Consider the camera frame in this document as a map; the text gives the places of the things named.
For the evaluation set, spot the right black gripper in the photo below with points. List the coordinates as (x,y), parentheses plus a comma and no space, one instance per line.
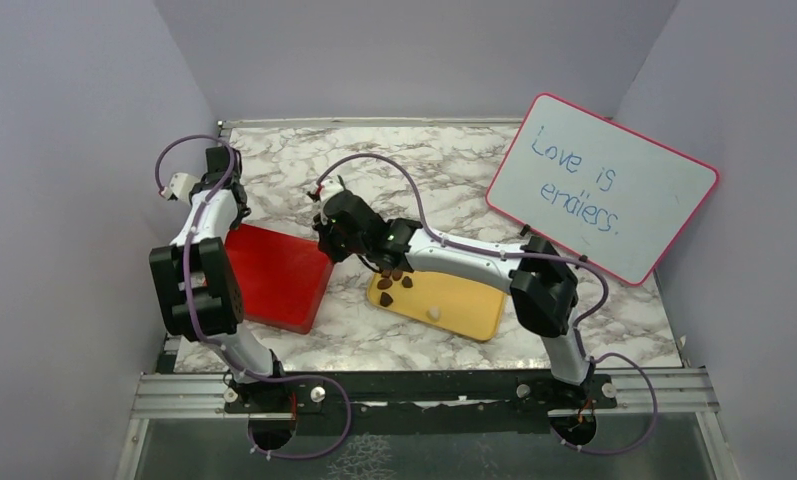
(323,228)

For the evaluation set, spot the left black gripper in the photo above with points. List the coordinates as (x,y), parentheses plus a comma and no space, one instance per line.
(236,219)

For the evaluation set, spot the red box lid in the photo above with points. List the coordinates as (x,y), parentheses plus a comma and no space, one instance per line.
(250,246)

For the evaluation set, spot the red compartment box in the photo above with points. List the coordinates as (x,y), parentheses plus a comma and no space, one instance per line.
(284,296)

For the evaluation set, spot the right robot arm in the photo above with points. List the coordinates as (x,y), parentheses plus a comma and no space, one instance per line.
(540,284)

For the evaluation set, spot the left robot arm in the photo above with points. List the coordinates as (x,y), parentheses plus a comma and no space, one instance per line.
(199,297)

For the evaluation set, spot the dark round chocolate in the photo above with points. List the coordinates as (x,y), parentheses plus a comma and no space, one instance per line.
(385,300)

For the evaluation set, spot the yellow plastic tray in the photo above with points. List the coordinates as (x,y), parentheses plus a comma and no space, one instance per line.
(468,308)

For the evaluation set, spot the pink framed whiteboard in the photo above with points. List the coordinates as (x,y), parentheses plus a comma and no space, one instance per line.
(598,189)

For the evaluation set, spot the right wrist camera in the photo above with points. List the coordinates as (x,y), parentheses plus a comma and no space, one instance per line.
(326,189)

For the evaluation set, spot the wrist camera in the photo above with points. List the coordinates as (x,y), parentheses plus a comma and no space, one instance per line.
(326,189)
(179,187)

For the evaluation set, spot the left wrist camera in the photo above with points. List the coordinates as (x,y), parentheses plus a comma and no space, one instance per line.
(179,187)

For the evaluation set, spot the black mounting rail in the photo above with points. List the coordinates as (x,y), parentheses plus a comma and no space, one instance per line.
(416,402)

